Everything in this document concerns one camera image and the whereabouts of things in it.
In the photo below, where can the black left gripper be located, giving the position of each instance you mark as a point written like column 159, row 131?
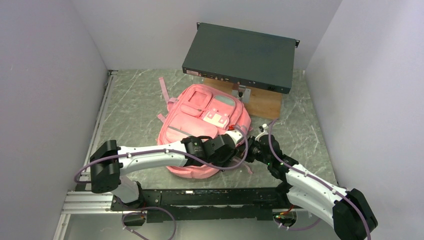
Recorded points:
column 227, row 159

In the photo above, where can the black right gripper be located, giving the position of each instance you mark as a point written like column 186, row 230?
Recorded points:
column 252, row 141

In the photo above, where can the pink student backpack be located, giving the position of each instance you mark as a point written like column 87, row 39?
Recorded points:
column 200, row 110

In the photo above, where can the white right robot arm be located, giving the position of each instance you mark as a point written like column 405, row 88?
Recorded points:
column 346, row 211

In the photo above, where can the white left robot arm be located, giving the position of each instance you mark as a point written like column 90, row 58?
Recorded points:
column 110, row 164

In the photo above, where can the wooden support block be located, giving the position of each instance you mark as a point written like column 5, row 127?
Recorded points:
column 263, row 103

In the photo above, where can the dark green rack device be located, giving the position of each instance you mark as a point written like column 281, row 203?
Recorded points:
column 252, row 59

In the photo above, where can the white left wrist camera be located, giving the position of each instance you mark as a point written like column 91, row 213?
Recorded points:
column 238, row 136

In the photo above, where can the grey metal bracket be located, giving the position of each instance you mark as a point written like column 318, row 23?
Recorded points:
column 241, row 92

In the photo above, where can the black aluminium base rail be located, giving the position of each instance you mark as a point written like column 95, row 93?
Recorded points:
column 258, row 203

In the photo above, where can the silver side rail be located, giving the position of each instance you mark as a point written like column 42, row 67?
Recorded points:
column 101, row 115

